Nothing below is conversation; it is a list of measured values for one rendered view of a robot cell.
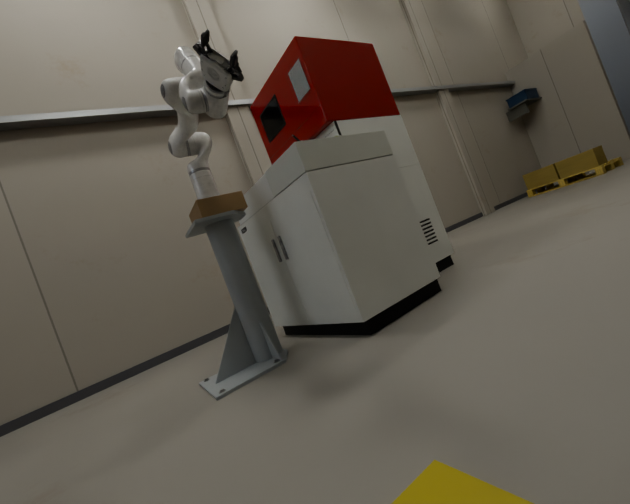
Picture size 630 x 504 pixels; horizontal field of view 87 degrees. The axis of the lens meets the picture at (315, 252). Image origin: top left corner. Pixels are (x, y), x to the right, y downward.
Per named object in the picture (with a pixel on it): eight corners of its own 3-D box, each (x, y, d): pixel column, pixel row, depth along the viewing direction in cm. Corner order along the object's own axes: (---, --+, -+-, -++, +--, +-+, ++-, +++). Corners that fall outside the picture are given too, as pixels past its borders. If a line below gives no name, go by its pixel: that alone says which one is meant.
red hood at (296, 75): (339, 160, 321) (317, 103, 322) (400, 114, 254) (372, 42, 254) (274, 173, 279) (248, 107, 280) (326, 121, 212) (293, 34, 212)
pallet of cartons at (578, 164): (527, 198, 638) (519, 176, 638) (547, 189, 680) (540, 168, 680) (606, 173, 530) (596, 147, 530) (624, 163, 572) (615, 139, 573)
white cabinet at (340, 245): (344, 303, 265) (307, 208, 265) (446, 290, 185) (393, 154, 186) (277, 338, 229) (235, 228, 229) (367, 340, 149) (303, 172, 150)
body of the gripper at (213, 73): (225, 100, 110) (227, 77, 99) (197, 81, 108) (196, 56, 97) (236, 84, 112) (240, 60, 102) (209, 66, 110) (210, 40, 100)
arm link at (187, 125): (202, 158, 191) (173, 163, 184) (194, 141, 194) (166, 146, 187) (202, 88, 147) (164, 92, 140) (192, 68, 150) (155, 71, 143)
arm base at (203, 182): (194, 204, 171) (181, 171, 172) (195, 214, 189) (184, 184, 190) (229, 195, 178) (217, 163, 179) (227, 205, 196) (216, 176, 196)
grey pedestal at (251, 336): (217, 401, 145) (151, 227, 146) (199, 385, 183) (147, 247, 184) (310, 348, 172) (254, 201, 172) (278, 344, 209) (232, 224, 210)
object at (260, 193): (252, 222, 231) (245, 203, 231) (287, 194, 185) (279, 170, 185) (240, 225, 225) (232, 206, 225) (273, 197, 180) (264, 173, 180)
